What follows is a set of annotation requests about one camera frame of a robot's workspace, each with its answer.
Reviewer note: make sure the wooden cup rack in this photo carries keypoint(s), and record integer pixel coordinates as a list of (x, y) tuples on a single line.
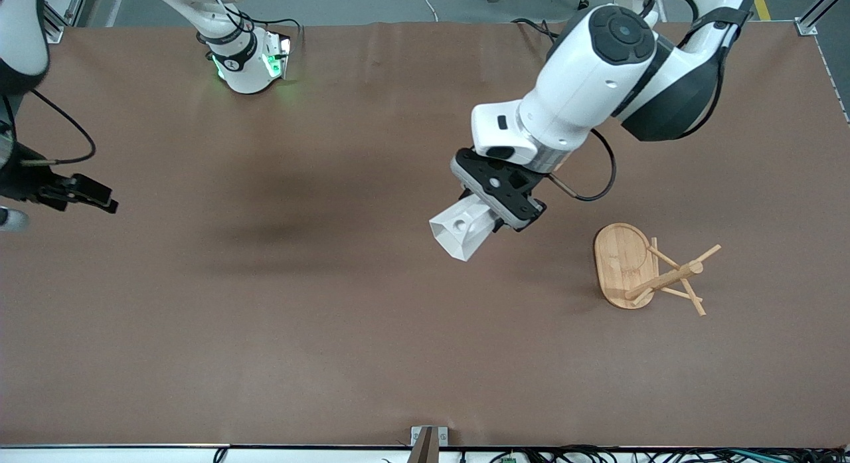
[(624, 264)]

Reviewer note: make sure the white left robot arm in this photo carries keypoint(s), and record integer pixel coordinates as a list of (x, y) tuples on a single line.
[(584, 78)]

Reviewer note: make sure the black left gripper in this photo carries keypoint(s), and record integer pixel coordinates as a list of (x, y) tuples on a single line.
[(498, 224)]

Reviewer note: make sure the brown table cover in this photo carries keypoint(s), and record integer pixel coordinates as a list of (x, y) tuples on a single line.
[(425, 317)]

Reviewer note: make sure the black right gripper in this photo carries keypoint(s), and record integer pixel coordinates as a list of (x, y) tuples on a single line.
[(21, 182)]

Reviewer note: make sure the aluminium frame profile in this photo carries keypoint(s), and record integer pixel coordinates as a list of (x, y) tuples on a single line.
[(807, 26), (56, 34)]

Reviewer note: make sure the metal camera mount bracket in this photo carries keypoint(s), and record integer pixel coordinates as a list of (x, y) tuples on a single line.
[(428, 446)]

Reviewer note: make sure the white faceted cup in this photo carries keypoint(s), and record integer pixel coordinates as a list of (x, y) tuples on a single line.
[(461, 234)]

